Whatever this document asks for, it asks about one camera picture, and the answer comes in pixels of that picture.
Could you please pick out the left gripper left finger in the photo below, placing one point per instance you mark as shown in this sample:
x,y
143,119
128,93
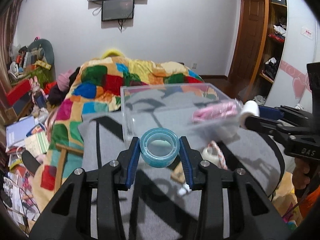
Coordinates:
x,y
68,214

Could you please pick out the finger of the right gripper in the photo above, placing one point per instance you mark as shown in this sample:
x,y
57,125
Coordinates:
x,y
285,113
276,129

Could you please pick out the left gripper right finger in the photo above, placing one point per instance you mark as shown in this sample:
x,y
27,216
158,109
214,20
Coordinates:
x,y
232,205

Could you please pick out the white pill bottle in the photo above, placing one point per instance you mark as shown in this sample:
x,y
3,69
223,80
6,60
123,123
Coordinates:
x,y
249,109

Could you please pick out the white ointment tube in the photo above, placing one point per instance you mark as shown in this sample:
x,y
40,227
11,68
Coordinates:
x,y
184,190

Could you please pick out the small brown cardboard box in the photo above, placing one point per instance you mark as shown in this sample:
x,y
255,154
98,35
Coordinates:
x,y
177,174

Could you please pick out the blue tape roll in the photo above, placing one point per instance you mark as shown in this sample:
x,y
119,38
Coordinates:
x,y
159,147

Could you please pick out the white bandage roll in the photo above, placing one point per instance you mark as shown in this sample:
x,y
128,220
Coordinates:
x,y
210,154

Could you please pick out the white sliding wardrobe door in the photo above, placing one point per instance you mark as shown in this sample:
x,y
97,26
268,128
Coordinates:
x,y
291,86

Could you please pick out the wooden back scratcher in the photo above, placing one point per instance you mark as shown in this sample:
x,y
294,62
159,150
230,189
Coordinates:
x,y
61,163

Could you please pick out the wooden wardrobe shelf unit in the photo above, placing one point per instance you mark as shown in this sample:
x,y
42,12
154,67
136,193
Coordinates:
x,y
269,57

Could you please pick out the brown wooden door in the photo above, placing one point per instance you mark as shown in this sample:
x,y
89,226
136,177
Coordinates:
x,y
248,41

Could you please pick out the clear plastic storage box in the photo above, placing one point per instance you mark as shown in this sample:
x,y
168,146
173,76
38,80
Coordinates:
x,y
199,111

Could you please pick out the blue notebook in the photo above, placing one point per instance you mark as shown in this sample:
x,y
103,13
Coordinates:
x,y
17,131

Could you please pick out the pink rabbit plush toy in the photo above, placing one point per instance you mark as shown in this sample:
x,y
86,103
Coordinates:
x,y
37,94

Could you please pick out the colourful patchwork quilt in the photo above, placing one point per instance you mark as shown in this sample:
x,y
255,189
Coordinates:
x,y
96,89

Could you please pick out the red storage box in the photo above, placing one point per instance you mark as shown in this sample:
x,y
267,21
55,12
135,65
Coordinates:
x,y
18,91

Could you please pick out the pink hat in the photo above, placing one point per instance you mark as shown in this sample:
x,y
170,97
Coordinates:
x,y
63,80

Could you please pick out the green cardboard box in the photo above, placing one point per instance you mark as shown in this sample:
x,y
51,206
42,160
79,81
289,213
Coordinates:
x,y
43,75

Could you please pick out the grey neck pillow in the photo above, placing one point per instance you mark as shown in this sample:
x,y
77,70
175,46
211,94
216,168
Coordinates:
x,y
45,47

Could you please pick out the yellow pillow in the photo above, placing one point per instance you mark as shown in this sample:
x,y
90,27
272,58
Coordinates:
x,y
112,53

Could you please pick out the striped pink curtain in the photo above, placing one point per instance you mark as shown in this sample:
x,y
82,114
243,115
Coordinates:
x,y
9,16

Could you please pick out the small black wall monitor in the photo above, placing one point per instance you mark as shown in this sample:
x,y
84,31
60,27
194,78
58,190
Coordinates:
x,y
113,10

